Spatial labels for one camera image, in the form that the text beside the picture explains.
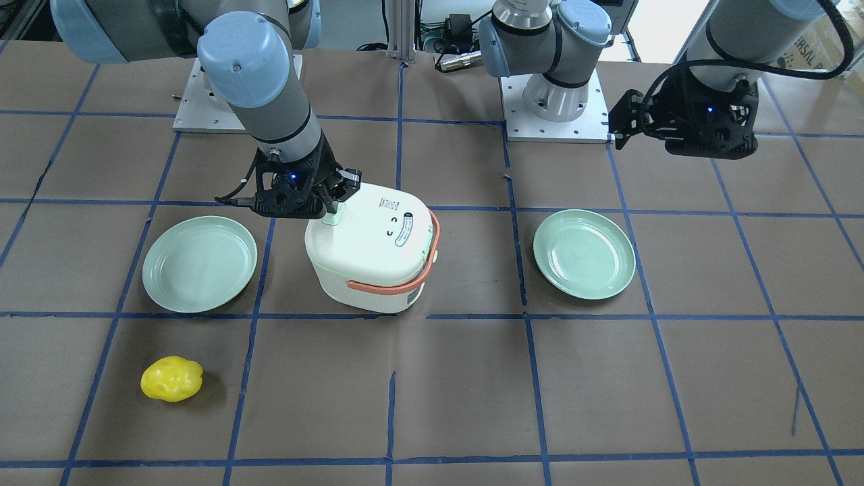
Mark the white rice cooker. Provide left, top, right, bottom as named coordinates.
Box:
left=304, top=184, right=441, bottom=314

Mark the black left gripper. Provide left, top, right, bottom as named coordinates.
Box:
left=608, top=70, right=759, bottom=160

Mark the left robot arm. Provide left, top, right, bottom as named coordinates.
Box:
left=431, top=1, right=854, bottom=160

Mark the green plate near left arm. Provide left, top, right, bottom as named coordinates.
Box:
left=532, top=209, right=636, bottom=300

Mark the black power adapter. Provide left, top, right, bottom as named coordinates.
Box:
left=444, top=13, right=473, bottom=41

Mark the aluminium frame post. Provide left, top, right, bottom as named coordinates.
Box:
left=385, top=1, right=419, bottom=65

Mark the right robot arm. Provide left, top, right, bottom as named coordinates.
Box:
left=50, top=1, right=361, bottom=219

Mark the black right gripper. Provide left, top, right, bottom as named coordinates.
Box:
left=214, top=135, right=363, bottom=219

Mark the green plate near right arm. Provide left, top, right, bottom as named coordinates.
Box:
left=142, top=215, right=257, bottom=313

